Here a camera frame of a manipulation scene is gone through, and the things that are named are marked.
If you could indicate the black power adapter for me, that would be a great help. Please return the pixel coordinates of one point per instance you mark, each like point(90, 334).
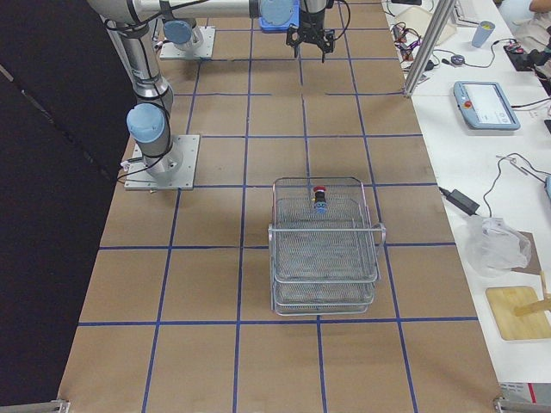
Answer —
point(461, 201)

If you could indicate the blue cup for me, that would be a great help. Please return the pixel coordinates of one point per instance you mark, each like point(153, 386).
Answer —
point(482, 33)

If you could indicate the blue teach pendant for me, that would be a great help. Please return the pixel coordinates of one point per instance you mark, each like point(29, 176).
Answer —
point(484, 106)

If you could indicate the clear plastic bag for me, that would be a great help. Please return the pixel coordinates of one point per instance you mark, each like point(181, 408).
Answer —
point(494, 247)

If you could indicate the aluminium frame post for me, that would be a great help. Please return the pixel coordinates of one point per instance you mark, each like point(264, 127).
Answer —
point(435, 27)

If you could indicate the round puck device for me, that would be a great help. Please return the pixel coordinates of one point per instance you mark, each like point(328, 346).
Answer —
point(457, 60)

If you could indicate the red emergency stop button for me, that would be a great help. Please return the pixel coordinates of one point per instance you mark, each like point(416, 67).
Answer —
point(319, 200)

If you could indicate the wooden board stand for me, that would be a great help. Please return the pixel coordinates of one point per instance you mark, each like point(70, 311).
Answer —
point(519, 313)

